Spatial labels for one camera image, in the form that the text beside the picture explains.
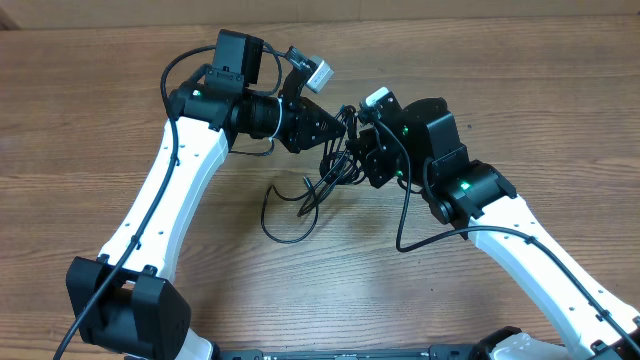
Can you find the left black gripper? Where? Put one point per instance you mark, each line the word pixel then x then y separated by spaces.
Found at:
pixel 302 134

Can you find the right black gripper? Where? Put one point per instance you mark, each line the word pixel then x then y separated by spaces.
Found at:
pixel 367 147

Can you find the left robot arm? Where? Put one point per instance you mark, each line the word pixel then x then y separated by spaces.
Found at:
pixel 125 300

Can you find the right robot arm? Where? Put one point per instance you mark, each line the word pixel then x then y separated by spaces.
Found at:
pixel 419 144

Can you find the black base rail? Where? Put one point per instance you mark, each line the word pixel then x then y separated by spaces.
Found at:
pixel 345 354

